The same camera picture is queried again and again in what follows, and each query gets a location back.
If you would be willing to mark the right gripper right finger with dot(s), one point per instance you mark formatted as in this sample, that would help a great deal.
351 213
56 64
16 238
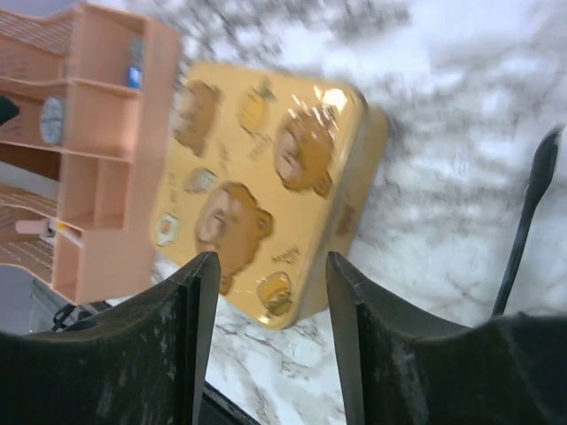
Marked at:
399 364

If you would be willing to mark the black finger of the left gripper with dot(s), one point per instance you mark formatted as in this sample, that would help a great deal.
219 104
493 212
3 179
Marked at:
8 110

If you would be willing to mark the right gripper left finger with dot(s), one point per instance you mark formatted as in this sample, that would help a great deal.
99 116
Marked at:
140 362

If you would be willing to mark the black metal tongs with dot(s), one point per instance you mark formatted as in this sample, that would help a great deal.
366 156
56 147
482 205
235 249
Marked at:
541 175

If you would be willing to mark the silver tin lid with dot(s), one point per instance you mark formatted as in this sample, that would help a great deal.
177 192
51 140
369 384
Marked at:
271 172

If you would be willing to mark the peach desk organizer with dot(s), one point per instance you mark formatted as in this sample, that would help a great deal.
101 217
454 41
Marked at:
102 143

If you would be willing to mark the grey blue glue stick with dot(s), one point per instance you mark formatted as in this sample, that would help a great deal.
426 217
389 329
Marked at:
135 68

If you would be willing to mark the black mounting rail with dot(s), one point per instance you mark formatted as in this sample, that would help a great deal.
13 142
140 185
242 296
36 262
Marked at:
50 312

